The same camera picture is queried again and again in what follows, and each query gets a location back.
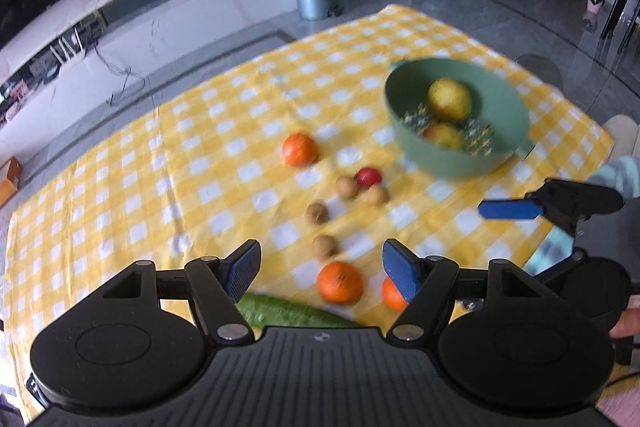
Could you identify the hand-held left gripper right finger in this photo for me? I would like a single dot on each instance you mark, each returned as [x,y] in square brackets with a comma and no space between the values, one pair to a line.
[400,269]

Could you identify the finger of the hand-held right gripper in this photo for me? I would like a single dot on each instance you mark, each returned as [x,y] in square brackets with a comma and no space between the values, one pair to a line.
[505,209]

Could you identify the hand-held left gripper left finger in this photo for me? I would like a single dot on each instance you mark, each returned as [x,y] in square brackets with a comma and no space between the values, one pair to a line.
[244,269]

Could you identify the orange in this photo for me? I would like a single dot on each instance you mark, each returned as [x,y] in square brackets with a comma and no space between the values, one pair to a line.
[299,150]
[392,296]
[340,283]

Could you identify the green cucumber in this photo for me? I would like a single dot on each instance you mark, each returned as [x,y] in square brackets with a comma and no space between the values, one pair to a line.
[285,313]

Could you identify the green bowl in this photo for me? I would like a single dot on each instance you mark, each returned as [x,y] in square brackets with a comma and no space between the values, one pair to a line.
[440,147]

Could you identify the red cherry tomato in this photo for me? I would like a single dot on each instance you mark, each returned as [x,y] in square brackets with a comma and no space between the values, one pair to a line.
[368,177]

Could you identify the person's right forearm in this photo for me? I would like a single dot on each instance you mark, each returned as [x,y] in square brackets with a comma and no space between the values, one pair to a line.
[617,177]

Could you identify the person's right hand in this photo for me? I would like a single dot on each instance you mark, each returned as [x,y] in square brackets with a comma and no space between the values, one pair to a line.
[626,323]

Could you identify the beige chair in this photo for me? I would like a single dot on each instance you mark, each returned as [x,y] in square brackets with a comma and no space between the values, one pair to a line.
[620,129]

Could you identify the yellow red apple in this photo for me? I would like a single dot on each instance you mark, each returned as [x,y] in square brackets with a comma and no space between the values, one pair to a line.
[449,99]
[444,137]

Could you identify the yellow checkered tablecloth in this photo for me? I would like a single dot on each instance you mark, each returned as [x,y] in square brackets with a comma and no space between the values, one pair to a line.
[150,187]

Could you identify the pink flower pot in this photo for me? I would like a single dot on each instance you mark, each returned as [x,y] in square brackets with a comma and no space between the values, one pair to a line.
[595,2]

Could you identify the black legged table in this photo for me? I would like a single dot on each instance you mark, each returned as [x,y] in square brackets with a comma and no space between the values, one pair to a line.
[622,2]

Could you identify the cardboard box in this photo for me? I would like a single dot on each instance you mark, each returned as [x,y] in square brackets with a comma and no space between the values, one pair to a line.
[10,179]

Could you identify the white tv cabinet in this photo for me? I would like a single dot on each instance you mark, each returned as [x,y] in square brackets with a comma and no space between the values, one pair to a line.
[150,32]

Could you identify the white router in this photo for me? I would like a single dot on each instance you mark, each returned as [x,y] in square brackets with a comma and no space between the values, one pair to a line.
[70,42]

